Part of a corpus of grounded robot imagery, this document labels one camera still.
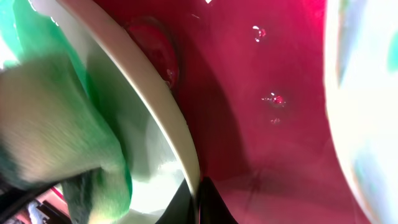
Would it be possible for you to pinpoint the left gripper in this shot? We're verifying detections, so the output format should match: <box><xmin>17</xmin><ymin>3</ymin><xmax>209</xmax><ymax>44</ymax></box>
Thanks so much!
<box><xmin>1</xmin><ymin>182</ymin><xmax>72</xmax><ymax>224</ymax></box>

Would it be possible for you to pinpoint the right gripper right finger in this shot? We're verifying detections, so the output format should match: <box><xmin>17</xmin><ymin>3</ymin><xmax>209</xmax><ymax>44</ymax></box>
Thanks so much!
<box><xmin>198</xmin><ymin>177</ymin><xmax>238</xmax><ymax>224</ymax></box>

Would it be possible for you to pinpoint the light blue plate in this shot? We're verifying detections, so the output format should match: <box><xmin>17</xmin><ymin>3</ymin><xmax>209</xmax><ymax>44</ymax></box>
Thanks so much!
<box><xmin>324</xmin><ymin>0</ymin><xmax>397</xmax><ymax>223</ymax></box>
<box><xmin>30</xmin><ymin>0</ymin><xmax>200</xmax><ymax>223</ymax></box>

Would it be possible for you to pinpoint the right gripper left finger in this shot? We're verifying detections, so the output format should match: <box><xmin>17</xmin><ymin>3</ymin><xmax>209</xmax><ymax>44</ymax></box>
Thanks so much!
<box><xmin>156</xmin><ymin>180</ymin><xmax>197</xmax><ymax>224</ymax></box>

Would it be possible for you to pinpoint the red plastic tray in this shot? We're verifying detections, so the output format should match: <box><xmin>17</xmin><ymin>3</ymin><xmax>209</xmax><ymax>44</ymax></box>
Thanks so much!
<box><xmin>99</xmin><ymin>0</ymin><xmax>367</xmax><ymax>223</ymax></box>

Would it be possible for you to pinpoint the green sponge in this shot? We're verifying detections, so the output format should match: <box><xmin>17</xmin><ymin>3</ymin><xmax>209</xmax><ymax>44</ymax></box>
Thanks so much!
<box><xmin>1</xmin><ymin>1</ymin><xmax>132</xmax><ymax>223</ymax></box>

